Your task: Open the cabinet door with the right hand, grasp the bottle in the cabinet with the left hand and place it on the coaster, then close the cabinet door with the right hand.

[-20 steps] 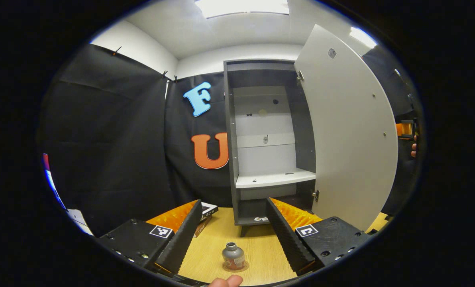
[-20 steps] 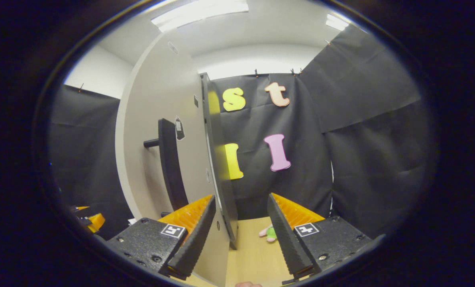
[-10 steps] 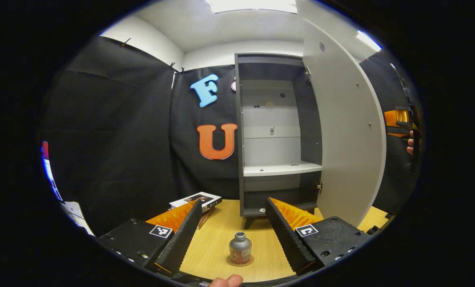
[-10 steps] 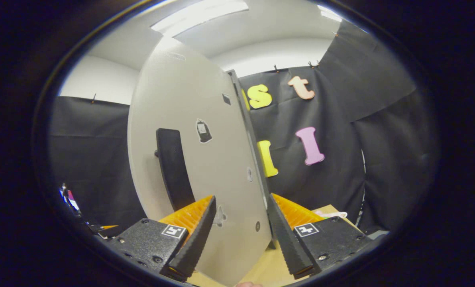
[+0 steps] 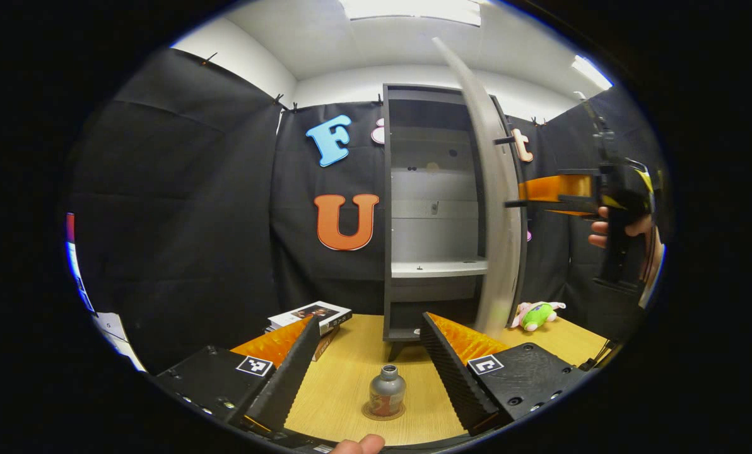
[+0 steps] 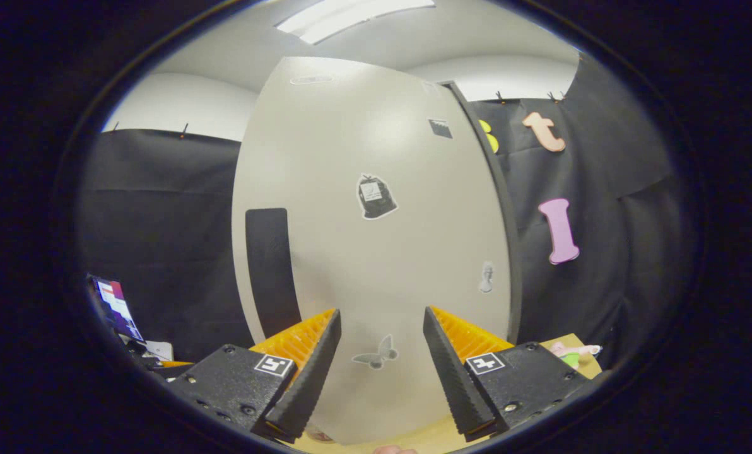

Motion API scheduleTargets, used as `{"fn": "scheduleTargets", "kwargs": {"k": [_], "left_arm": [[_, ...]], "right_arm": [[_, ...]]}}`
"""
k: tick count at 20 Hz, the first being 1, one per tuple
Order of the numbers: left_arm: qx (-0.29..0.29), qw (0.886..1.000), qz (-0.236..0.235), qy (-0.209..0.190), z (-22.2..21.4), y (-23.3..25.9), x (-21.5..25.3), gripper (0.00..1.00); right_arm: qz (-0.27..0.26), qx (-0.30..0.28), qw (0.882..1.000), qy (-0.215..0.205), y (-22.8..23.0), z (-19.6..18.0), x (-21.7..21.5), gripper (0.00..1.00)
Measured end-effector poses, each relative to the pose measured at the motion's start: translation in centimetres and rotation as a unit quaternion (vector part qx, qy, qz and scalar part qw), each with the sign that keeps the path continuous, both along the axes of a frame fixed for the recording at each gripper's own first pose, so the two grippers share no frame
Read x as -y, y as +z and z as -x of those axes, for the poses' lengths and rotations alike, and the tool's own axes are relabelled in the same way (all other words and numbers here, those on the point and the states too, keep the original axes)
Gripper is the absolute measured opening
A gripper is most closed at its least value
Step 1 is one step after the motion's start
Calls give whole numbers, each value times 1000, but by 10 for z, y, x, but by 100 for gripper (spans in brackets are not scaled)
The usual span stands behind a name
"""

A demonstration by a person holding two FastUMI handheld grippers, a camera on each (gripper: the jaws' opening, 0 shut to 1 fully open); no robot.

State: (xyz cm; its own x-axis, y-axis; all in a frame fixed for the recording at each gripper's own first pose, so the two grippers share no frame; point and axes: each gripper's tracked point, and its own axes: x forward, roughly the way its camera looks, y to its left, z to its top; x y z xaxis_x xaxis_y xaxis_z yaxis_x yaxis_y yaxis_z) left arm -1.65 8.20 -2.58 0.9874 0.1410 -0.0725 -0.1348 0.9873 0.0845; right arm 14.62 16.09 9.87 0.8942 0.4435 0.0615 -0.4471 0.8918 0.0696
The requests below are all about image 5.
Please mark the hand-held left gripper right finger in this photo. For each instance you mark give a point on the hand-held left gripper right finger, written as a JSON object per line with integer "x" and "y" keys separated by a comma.
{"x": 450, "y": 375}

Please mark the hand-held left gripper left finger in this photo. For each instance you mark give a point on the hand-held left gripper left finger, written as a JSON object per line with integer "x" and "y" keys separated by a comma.
{"x": 291, "y": 375}

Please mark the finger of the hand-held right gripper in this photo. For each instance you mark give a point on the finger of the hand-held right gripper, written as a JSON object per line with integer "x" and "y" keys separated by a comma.
{"x": 571, "y": 205}
{"x": 556, "y": 188}

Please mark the grey bottle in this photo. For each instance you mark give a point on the grey bottle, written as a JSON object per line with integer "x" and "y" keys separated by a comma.
{"x": 387, "y": 391}

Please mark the round brown coaster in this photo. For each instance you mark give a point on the round brown coaster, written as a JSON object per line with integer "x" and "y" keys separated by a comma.
{"x": 365, "y": 412}

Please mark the beige cabinet door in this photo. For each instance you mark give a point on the beige cabinet door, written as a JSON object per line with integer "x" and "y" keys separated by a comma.
{"x": 496, "y": 252}

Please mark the pink green plush toy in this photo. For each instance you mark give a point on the pink green plush toy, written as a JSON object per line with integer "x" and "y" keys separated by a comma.
{"x": 535, "y": 317}

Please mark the small ceiling light panel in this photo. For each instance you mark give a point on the small ceiling light panel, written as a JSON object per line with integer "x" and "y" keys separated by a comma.
{"x": 590, "y": 71}

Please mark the white paper sheet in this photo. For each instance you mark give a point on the white paper sheet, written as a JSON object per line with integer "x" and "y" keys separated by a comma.
{"x": 114, "y": 328}

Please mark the black backdrop cloth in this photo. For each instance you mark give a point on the black backdrop cloth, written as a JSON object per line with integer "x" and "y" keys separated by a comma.
{"x": 180, "y": 221}

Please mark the long ceiling light panel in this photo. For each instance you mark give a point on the long ceiling light panel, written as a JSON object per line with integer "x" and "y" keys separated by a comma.
{"x": 414, "y": 9}

